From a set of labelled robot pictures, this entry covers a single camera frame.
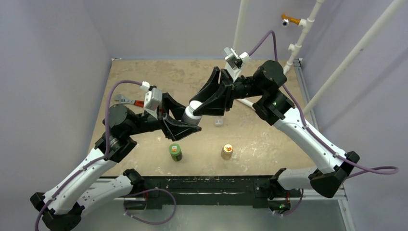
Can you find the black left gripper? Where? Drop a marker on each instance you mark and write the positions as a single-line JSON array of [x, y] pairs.
[[173, 129]]

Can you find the white PVC pipe frame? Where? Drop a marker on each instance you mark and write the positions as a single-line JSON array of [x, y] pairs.
[[376, 80]]

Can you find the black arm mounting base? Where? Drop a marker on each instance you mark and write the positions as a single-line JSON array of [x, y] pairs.
[[254, 191]]

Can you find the white capped dark pill bottle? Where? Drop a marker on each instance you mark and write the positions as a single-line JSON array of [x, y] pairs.
[[188, 116]]

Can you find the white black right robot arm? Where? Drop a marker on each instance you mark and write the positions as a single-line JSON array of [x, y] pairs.
[[333, 165]]

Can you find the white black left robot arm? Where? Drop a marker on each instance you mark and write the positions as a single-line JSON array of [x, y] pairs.
[[64, 206]]

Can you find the aluminium extrusion frame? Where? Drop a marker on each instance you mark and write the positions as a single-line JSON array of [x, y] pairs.
[[65, 206]]

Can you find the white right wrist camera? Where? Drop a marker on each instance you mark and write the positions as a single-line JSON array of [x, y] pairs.
[[234, 62]]

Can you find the red handled adjustable wrench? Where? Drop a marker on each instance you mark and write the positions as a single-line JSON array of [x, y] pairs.
[[122, 99]]

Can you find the green pill bottle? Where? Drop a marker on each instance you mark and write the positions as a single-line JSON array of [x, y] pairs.
[[175, 152]]

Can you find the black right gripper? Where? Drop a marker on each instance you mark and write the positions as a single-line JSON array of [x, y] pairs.
[[229, 90]]

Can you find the amber pill bottle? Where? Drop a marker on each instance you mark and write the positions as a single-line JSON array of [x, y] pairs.
[[227, 151]]

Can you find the clear plastic pill organizer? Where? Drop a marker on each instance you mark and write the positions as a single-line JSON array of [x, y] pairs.
[[218, 121]]

